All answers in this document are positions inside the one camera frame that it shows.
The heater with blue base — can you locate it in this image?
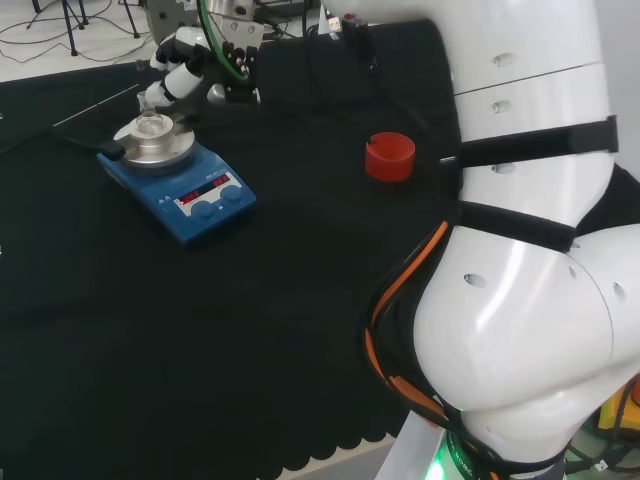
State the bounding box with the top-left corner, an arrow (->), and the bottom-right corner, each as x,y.
96,117 -> 258,251

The red ribbed round cap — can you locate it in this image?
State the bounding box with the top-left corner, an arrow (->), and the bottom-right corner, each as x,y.
364,131 -> 417,185

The black tripod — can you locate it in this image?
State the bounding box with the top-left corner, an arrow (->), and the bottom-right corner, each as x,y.
29,0 -> 92,59

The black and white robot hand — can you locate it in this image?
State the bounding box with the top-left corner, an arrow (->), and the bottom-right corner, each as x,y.
147,27 -> 262,109

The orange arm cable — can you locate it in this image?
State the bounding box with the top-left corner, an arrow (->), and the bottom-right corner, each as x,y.
363,222 -> 451,424

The black bench cloth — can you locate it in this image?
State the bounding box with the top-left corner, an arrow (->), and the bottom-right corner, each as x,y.
0,19 -> 640,474

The black heater power cable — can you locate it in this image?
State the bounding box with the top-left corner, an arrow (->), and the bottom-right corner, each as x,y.
0,124 -> 127,159

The thin glass rod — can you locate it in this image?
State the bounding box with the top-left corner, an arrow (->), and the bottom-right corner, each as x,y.
52,83 -> 141,128

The yellow stop button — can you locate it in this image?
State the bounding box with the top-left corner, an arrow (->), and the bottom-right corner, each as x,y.
597,372 -> 640,432

